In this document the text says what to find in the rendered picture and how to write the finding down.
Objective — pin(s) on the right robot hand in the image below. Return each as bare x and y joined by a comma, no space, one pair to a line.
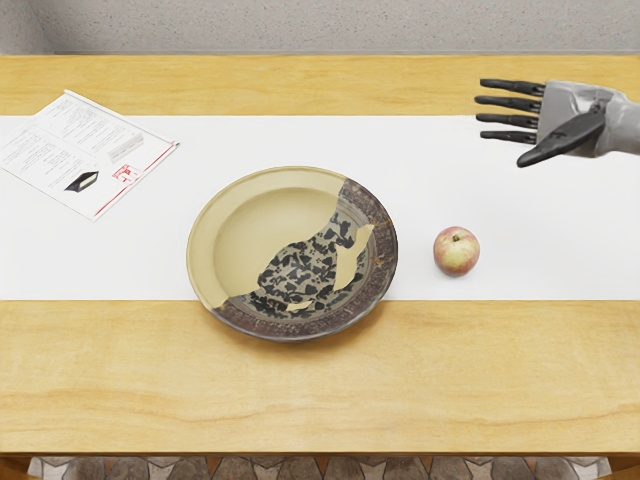
565,107

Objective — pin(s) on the red-yellow apple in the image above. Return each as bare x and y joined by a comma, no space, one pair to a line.
456,250

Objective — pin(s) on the beige plate with dark pattern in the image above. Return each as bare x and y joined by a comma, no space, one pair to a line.
292,255

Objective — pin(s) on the open white printed book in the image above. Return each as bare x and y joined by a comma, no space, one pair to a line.
80,150

